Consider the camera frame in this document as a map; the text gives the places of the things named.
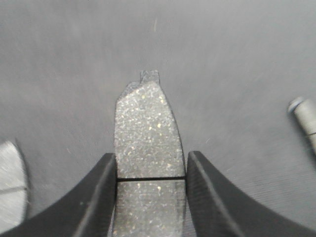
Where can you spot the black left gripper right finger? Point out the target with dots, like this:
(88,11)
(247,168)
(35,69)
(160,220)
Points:
(220,209)

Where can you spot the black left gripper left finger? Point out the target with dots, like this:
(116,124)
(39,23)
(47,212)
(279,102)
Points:
(85,211)

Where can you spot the dark grey brake pad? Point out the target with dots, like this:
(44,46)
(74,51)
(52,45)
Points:
(14,187)
(151,189)

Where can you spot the grey cylindrical roller end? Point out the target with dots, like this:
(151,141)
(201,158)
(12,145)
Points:
(304,111)

